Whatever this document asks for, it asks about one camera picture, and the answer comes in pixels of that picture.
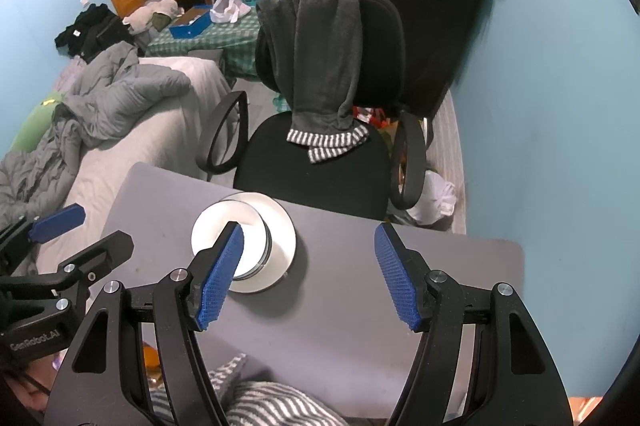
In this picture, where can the grey down quilt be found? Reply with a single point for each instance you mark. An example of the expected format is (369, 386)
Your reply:
(125, 91)

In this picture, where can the beige clothes pile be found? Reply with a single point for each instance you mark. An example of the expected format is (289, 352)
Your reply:
(150, 14)

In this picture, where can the grey white striped fleece clothing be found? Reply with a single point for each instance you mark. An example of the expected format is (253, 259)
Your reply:
(280, 406)

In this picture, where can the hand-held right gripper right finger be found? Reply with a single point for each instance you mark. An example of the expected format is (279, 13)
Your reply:
(397, 278)

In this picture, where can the white plastic bag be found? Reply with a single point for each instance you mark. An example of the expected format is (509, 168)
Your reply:
(227, 6)

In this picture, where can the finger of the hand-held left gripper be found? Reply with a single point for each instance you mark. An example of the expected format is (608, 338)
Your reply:
(57, 221)
(102, 253)

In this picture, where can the green pillow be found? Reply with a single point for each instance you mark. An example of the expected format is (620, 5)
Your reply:
(35, 121)

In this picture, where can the bed with grey sheet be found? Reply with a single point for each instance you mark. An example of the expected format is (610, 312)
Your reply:
(150, 141)

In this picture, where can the blue cardboard box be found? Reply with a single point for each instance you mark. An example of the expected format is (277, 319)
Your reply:
(192, 26)

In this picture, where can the person's left hand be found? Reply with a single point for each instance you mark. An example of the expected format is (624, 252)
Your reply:
(35, 396)

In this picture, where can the white plate with dark rim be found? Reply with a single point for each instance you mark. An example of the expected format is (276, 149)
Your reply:
(280, 231)

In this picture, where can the green checked tablecloth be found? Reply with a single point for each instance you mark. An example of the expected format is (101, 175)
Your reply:
(235, 41)

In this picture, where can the black clothes pile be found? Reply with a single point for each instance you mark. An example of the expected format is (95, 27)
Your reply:
(95, 31)

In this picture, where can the white bowl with dark rim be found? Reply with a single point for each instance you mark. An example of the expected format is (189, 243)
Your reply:
(215, 226)
(268, 251)

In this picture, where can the dark grey garment striped cuffs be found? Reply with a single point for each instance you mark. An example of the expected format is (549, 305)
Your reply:
(320, 46)

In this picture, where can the white crumpled bag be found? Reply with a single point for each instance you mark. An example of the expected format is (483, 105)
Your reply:
(435, 201)

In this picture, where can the black office chair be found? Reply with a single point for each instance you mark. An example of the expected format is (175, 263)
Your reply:
(310, 171)

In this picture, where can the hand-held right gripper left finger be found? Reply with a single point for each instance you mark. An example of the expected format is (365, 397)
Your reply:
(222, 278)

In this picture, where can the orange patterned bag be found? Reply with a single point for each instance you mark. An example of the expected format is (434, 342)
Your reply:
(372, 116)

